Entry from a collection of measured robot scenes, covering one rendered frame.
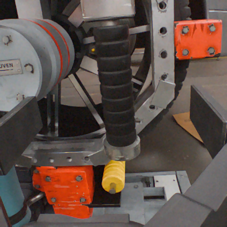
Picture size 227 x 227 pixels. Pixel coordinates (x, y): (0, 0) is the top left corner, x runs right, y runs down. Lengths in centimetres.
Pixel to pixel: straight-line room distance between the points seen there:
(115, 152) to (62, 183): 36
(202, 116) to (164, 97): 31
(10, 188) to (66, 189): 15
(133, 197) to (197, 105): 82
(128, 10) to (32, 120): 13
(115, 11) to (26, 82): 17
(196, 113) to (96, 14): 13
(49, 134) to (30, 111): 46
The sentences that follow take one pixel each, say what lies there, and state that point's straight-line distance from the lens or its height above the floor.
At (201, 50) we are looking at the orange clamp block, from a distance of 47.
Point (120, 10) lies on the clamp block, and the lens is 22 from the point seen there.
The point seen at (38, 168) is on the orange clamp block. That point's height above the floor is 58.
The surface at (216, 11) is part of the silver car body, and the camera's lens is 89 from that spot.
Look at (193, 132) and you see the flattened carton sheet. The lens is 189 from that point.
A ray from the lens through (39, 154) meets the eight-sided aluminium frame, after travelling 58.
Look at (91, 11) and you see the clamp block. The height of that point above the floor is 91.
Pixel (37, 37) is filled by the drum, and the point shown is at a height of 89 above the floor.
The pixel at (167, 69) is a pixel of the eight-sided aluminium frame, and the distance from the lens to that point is 46.
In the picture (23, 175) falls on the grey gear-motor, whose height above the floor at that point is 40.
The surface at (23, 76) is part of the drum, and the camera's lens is 34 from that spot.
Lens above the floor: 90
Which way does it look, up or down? 23 degrees down
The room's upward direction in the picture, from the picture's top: 6 degrees counter-clockwise
